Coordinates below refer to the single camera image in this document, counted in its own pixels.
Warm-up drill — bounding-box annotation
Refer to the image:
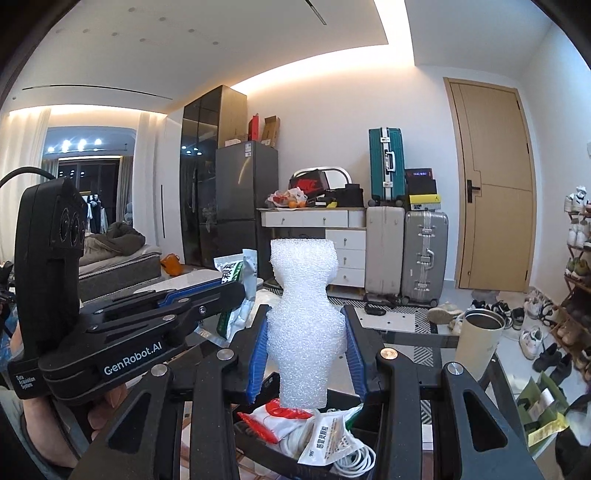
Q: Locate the red white packet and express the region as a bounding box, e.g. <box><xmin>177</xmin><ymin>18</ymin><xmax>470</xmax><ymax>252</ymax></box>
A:
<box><xmin>238</xmin><ymin>401</ymin><xmax>315</xmax><ymax>444</ymax></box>

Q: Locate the wooden shoe rack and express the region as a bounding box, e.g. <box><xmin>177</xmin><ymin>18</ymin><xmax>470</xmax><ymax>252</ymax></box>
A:
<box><xmin>551</xmin><ymin>212</ymin><xmax>591</xmax><ymax>370</ymax></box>

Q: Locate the green paper bag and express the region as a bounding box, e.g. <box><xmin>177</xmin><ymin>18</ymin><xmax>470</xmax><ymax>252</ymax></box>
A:
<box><xmin>515</xmin><ymin>371</ymin><xmax>571</xmax><ymax>446</ymax></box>

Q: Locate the group of shoes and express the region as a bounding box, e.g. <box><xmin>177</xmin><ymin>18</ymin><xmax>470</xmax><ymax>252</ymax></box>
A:
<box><xmin>427</xmin><ymin>286</ymin><xmax>591</xmax><ymax>388</ymax></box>

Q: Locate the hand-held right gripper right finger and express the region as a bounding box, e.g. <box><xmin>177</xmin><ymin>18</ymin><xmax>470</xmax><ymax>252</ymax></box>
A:
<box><xmin>341</xmin><ymin>305</ymin><xmax>546</xmax><ymax>480</ymax></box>

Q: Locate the white foam wrap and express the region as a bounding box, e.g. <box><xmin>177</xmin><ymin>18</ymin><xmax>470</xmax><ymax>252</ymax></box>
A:
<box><xmin>268</xmin><ymin>237</ymin><xmax>348</xmax><ymax>411</ymax></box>

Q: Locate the white cable bundle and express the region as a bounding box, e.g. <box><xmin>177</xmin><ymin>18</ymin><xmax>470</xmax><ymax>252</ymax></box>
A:
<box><xmin>279</xmin><ymin>425</ymin><xmax>377</xmax><ymax>476</ymax></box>

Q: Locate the red black bag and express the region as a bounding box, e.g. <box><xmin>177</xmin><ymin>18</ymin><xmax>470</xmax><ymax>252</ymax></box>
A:
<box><xmin>288</xmin><ymin>168</ymin><xmax>331</xmax><ymax>200</ymax></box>

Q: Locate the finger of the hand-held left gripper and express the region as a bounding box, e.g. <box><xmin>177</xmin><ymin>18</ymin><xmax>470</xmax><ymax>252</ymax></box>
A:
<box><xmin>85</xmin><ymin>281</ymin><xmax>245</xmax><ymax>348</ymax></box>
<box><xmin>81</xmin><ymin>278</ymin><xmax>223</xmax><ymax>325</ymax></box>

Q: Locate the beige tumbler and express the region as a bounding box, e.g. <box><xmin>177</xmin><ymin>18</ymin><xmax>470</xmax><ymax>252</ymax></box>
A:
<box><xmin>456</xmin><ymin>308</ymin><xmax>505</xmax><ymax>380</ymax></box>

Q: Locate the grey suitcase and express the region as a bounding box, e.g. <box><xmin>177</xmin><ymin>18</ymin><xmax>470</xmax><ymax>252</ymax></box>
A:
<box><xmin>401</xmin><ymin>210</ymin><xmax>450</xmax><ymax>308</ymax></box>

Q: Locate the dark glass cabinet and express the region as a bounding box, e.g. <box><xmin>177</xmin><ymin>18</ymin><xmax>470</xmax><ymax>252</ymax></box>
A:
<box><xmin>179</xmin><ymin>84</ymin><xmax>247</xmax><ymax>268</ymax></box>

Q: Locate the white marble table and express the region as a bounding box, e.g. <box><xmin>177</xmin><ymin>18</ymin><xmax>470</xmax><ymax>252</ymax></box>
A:
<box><xmin>134</xmin><ymin>270</ymin><xmax>222</xmax><ymax>297</ymax></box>

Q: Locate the cardboard box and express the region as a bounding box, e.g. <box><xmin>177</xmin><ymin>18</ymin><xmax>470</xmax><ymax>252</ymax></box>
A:
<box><xmin>262</xmin><ymin>115</ymin><xmax>281</xmax><ymax>145</ymax></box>

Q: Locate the grey refrigerator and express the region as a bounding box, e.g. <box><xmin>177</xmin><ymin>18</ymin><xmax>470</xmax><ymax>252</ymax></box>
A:
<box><xmin>215</xmin><ymin>141</ymin><xmax>280</xmax><ymax>282</ymax></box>

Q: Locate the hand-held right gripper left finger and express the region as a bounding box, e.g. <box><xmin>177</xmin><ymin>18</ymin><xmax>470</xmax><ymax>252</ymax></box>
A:
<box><xmin>78</xmin><ymin>304</ymin><xmax>273</xmax><ymax>480</ymax></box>

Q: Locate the person's left hand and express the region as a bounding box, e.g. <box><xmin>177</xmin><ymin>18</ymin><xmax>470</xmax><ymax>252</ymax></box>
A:
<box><xmin>21</xmin><ymin>384</ymin><xmax>129</xmax><ymax>467</ymax></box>

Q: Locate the green white packet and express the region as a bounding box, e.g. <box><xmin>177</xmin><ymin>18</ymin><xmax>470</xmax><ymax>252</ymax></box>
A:
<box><xmin>213</xmin><ymin>249</ymin><xmax>259</xmax><ymax>342</ymax></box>

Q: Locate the white desk with drawers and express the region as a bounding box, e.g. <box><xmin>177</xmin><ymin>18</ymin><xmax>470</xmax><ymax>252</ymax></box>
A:
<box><xmin>259</xmin><ymin>208</ymin><xmax>368</xmax><ymax>288</ymax></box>

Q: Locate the white figurine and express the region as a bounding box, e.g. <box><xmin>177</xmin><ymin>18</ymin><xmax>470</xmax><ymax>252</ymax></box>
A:
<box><xmin>567</xmin><ymin>186</ymin><xmax>589</xmax><ymax>213</ymax></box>

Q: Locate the black box with red display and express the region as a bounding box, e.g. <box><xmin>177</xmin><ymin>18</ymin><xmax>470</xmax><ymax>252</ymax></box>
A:
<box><xmin>405</xmin><ymin>168</ymin><xmax>437</xmax><ymax>197</ymax></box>

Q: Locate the bag of fruit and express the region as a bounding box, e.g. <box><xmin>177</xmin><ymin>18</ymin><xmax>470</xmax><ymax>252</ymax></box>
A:
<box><xmin>267</xmin><ymin>189</ymin><xmax>308</xmax><ymax>210</ymax></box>

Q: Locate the black white patterned rug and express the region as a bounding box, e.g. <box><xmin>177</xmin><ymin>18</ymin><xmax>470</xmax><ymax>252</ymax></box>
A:
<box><xmin>330</xmin><ymin>298</ymin><xmax>439</xmax><ymax>334</ymax></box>

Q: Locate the person's left forearm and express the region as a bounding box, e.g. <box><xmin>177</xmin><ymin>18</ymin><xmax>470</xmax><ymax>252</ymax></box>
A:
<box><xmin>0</xmin><ymin>388</ymin><xmax>81</xmax><ymax>480</ymax></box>

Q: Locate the dark coat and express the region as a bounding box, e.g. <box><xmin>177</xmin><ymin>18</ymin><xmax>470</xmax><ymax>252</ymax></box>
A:
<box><xmin>81</xmin><ymin>222</ymin><xmax>146</xmax><ymax>266</ymax></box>

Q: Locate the wooden door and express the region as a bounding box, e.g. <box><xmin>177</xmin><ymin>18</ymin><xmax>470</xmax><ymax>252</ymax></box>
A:
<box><xmin>443</xmin><ymin>78</ymin><xmax>536</xmax><ymax>292</ymax></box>

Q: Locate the beige suitcase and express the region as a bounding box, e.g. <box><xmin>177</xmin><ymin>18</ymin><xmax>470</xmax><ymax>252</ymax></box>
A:
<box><xmin>365</xmin><ymin>206</ymin><xmax>407</xmax><ymax>305</ymax></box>

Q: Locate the white sachet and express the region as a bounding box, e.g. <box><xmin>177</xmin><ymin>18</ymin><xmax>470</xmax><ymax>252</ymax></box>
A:
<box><xmin>298</xmin><ymin>406</ymin><xmax>365</xmax><ymax>466</ymax></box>

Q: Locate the green suitcase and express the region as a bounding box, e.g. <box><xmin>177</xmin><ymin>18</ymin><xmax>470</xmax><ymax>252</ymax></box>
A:
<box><xmin>368</xmin><ymin>128</ymin><xmax>407</xmax><ymax>206</ymax></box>

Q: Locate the black storage box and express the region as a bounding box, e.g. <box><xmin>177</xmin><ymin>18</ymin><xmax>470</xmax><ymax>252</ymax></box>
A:
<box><xmin>233</xmin><ymin>401</ymin><xmax>393</xmax><ymax>480</ymax></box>

